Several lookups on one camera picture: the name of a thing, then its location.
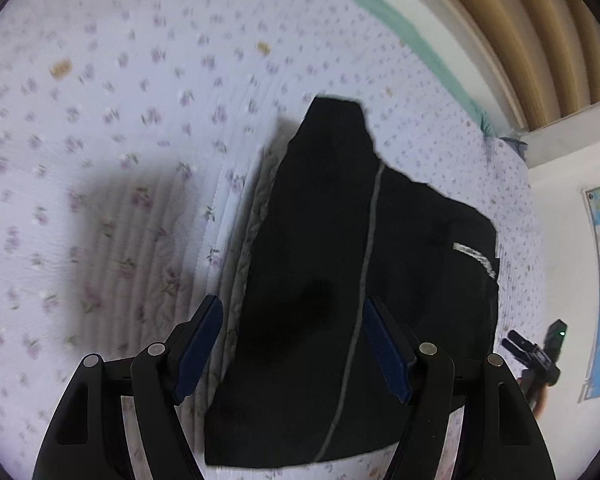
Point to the green bed sheet edge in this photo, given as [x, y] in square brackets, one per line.
[407, 32]

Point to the right hand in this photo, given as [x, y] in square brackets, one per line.
[536, 395]

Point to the black hooded jacket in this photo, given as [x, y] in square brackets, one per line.
[341, 228]

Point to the floral quilted bed cover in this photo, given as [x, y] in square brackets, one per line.
[137, 141]

